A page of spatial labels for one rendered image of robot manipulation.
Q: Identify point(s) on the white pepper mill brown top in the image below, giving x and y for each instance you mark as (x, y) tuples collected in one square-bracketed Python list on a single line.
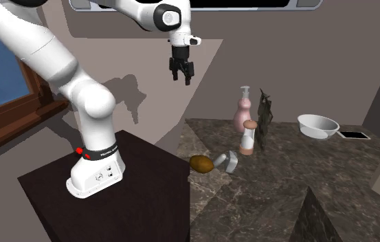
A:
[(248, 138)]

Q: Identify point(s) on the white bowl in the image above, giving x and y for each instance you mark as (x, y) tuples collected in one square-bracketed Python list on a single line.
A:
[(317, 126)]

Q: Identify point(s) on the dark jagged sculpture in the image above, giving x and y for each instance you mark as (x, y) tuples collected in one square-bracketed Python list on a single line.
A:
[(264, 120)]

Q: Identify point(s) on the brown kiwi fruit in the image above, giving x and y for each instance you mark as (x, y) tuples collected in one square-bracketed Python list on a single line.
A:
[(201, 164)]

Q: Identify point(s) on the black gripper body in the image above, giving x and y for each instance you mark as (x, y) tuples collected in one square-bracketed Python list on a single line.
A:
[(180, 56)]

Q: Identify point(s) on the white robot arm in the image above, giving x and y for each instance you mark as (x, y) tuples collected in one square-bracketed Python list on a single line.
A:
[(89, 100)]

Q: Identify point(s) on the pink soap dispenser bottle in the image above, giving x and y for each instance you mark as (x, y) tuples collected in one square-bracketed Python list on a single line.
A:
[(242, 112)]

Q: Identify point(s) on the dark robot stand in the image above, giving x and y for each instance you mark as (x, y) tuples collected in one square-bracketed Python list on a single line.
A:
[(136, 207)]

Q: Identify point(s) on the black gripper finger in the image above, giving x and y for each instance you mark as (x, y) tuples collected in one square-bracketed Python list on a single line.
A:
[(188, 79), (175, 74)]

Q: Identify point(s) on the black tablet white frame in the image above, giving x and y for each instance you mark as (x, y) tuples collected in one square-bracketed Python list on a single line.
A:
[(354, 135)]

